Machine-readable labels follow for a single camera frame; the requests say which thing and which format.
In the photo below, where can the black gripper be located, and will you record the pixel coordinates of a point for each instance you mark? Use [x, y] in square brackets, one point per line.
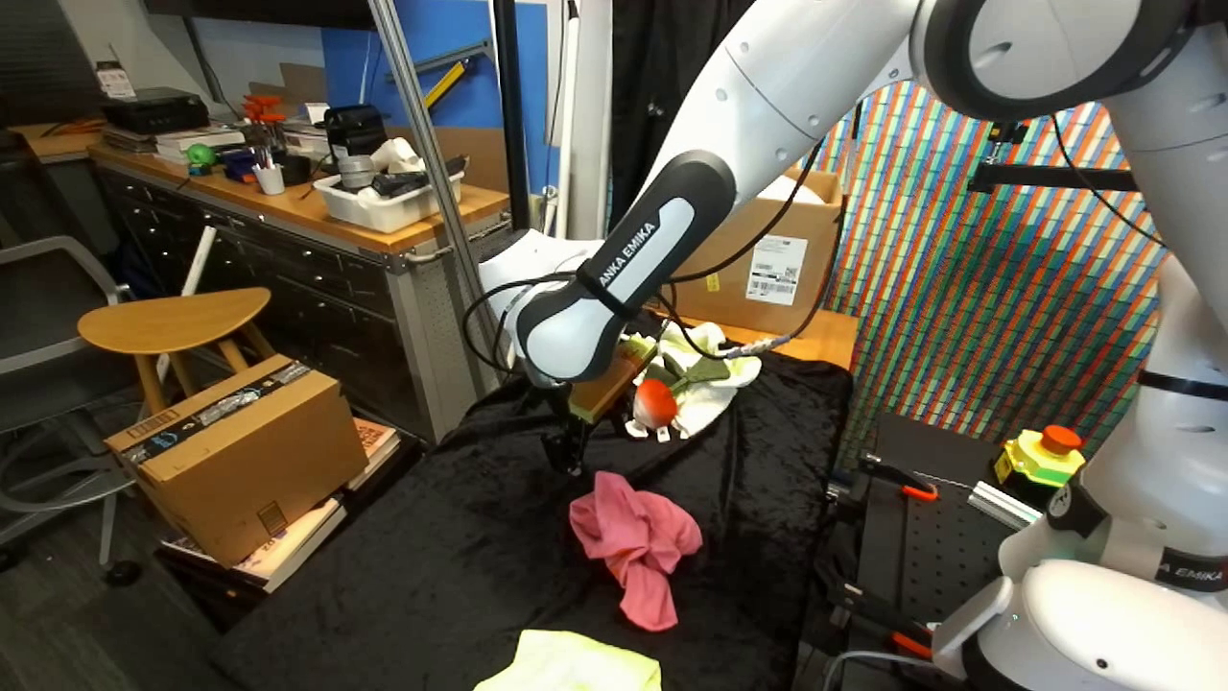
[567, 421]

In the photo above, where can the black printer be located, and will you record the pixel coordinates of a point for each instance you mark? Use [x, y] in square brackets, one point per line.
[154, 113]

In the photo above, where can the wood topped cabinet workbench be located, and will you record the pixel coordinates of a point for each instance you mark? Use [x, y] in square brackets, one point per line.
[318, 282]

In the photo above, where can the cardboard box with label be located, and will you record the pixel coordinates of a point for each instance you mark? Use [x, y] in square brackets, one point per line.
[255, 558]

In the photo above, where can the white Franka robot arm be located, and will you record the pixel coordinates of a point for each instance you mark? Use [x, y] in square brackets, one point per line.
[770, 91]

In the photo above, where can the white cup with flowers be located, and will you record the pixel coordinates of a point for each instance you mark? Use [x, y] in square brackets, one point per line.
[267, 156]

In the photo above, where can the yellow red emergency stop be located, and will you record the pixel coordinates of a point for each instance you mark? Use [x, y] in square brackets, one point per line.
[1037, 454]

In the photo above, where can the white rod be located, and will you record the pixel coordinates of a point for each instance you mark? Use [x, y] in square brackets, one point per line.
[198, 263]

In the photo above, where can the black camera support arm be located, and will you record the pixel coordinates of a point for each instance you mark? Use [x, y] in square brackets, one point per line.
[1050, 178]

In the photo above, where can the bright yellow cloth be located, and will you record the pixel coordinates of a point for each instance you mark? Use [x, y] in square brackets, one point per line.
[567, 667]

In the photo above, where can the black curtain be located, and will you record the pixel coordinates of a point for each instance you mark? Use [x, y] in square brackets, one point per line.
[653, 80]

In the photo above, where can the yellow wrist camera mount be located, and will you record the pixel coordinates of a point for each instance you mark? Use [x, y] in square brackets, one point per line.
[608, 390]

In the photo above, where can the silver metal pole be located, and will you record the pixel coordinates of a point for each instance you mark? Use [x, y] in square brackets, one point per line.
[422, 156]

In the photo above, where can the wooden stool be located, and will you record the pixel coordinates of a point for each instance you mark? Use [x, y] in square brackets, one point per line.
[175, 320]

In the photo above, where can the black velvet tablecloth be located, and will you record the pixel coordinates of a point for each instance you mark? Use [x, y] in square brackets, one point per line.
[447, 552]

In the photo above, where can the white tray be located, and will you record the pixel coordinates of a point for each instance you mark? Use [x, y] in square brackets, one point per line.
[383, 205]

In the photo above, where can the black stand pole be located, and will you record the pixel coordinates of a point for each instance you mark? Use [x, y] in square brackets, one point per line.
[511, 118]

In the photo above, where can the pink cloth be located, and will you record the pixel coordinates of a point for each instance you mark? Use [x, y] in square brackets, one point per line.
[633, 538]

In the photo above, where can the short silver bar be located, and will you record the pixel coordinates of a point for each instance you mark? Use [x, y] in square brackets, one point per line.
[1004, 506]

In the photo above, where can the black tabletop appliance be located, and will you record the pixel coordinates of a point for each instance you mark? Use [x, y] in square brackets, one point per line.
[350, 137]

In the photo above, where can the labelled cardboard box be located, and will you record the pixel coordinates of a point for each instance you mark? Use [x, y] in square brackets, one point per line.
[780, 254]

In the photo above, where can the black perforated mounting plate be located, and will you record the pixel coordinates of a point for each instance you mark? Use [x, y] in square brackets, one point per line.
[906, 552]

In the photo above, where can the small green object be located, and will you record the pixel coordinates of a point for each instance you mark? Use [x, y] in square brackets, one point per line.
[199, 159]

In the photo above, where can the cardboard box with black tape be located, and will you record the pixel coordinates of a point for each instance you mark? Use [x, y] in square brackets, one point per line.
[241, 462]

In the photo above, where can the red edged book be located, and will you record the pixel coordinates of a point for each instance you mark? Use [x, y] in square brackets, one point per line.
[373, 447]

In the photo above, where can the grey frame office chair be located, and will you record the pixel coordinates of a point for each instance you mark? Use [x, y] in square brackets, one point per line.
[110, 271]

